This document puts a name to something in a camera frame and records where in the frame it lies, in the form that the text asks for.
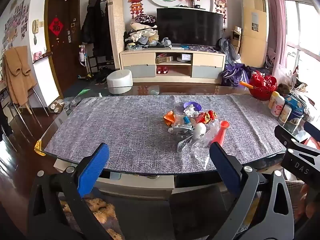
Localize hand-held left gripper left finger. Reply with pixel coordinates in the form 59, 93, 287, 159
26, 142, 120, 240

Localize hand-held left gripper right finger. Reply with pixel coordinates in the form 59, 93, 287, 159
209, 142, 295, 240

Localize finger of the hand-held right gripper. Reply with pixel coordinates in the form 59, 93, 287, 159
274, 124, 320, 158
303, 121, 320, 143

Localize red gold wrapper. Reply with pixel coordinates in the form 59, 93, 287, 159
197, 110, 217, 124

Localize person's right hand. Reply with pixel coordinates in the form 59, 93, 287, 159
299, 183, 320, 219

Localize small cream jar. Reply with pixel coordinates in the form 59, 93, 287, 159
279, 104, 292, 123

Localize blue round tin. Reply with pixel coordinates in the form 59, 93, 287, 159
284, 95, 305, 130

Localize clear plastic bag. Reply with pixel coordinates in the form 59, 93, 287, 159
192, 125, 220, 170

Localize pink label white bottle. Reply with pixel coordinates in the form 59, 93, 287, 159
271, 95, 285, 117

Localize red plastic horn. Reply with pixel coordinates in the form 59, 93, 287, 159
212, 120, 230, 145

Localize brown fuzzy cushion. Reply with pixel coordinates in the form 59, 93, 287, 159
60, 197, 123, 240

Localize yellow capped white bottle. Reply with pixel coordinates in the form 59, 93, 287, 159
269, 91, 280, 109

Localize cream table base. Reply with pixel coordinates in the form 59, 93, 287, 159
54, 159, 175, 200

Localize grey woven table mat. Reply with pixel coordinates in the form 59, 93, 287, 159
44, 94, 292, 174

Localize red openwork basket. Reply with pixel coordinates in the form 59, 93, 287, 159
249, 71, 278, 101

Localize yellow corner guard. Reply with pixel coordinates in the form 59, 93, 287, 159
34, 140, 46, 156

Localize silver foil wrapper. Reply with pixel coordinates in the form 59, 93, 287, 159
167, 124, 194, 137

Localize white crumpled wrapper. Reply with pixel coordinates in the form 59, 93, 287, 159
184, 105, 198, 117

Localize purple plastic bowl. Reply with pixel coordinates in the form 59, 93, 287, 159
183, 101, 202, 112

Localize orange wrapper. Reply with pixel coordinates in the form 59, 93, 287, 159
163, 110, 179, 127

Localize purple cloth heap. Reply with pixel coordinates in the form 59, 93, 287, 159
221, 62, 253, 87

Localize dark shoes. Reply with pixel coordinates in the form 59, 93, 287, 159
95, 66, 113, 85

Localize white round stool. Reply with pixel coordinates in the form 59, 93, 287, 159
107, 69, 133, 88

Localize white board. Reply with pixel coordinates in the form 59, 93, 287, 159
32, 56, 60, 107

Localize grey hanging garment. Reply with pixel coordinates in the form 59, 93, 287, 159
219, 38, 240, 65

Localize beige standing air conditioner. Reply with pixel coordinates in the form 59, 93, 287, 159
240, 0, 269, 68

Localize pink curtain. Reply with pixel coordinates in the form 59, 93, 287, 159
264, 0, 288, 75

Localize cream television cabinet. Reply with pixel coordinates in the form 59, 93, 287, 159
119, 45, 225, 84

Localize dark brown door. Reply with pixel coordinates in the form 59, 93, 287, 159
44, 0, 82, 93

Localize brown coat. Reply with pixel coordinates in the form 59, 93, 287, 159
2, 46, 37, 107

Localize beige folding screen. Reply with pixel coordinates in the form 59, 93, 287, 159
107, 0, 125, 70

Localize dark hanging coats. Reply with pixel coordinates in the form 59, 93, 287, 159
81, 0, 114, 55

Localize pile of folded clothes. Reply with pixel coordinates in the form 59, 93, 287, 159
124, 14, 159, 49

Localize black flat television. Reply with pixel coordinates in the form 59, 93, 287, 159
157, 7, 223, 47

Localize red diamond door sticker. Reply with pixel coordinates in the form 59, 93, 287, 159
48, 17, 64, 37

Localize wall of photos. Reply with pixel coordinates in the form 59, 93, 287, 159
2, 0, 29, 48

